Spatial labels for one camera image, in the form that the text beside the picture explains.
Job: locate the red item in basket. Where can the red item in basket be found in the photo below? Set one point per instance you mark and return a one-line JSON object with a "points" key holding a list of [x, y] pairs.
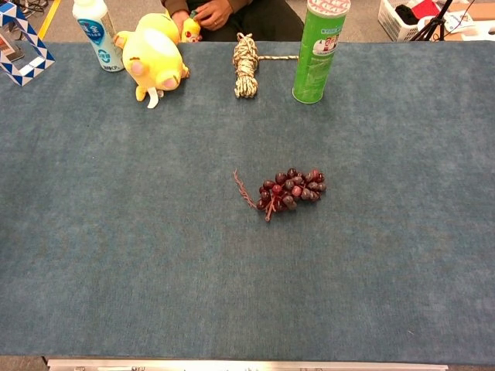
{"points": [[424, 5]]}

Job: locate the green chip can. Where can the green chip can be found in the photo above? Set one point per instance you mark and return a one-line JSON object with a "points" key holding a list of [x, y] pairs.
{"points": [[317, 58]]}

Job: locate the person's left hand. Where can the person's left hand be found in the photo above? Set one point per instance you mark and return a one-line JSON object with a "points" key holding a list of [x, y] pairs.
{"points": [[214, 13]]}

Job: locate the blue white snake puzzle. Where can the blue white snake puzzle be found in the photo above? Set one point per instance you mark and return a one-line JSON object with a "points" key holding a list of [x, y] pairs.
{"points": [[38, 47]]}

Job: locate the person's right hand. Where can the person's right hand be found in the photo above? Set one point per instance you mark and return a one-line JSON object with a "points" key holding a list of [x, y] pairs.
{"points": [[178, 19]]}

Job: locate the seated person in dark clothes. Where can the seated person in dark clothes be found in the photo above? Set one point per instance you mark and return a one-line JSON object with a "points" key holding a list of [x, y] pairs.
{"points": [[263, 21]]}

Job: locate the brown cardboard box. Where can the brown cardboard box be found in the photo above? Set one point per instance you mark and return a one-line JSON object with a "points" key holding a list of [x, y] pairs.
{"points": [[477, 7]]}

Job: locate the white plastic basket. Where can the white plastic basket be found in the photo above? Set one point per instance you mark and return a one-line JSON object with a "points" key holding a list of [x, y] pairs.
{"points": [[390, 21]]}

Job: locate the white plastic drink bottle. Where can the white plastic drink bottle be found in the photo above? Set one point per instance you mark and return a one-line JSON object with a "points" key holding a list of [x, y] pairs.
{"points": [[96, 35]]}

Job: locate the white printed box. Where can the white printed box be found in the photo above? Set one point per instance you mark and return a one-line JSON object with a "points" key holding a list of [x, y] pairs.
{"points": [[458, 21]]}

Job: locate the black item in basket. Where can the black item in basket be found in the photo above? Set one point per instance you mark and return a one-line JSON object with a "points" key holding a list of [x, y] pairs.
{"points": [[406, 14]]}

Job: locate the dark red grape bunch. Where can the dark red grape bunch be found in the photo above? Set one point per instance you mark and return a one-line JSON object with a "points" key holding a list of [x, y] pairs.
{"points": [[294, 189]]}

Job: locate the yellow plush toy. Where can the yellow plush toy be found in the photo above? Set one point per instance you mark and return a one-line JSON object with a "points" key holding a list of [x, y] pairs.
{"points": [[154, 50]]}

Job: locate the small yellow toy figure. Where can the small yellow toy figure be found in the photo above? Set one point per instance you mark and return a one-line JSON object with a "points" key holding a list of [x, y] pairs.
{"points": [[190, 30]]}

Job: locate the black tripod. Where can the black tripod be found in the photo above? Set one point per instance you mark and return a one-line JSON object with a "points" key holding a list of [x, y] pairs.
{"points": [[433, 23]]}

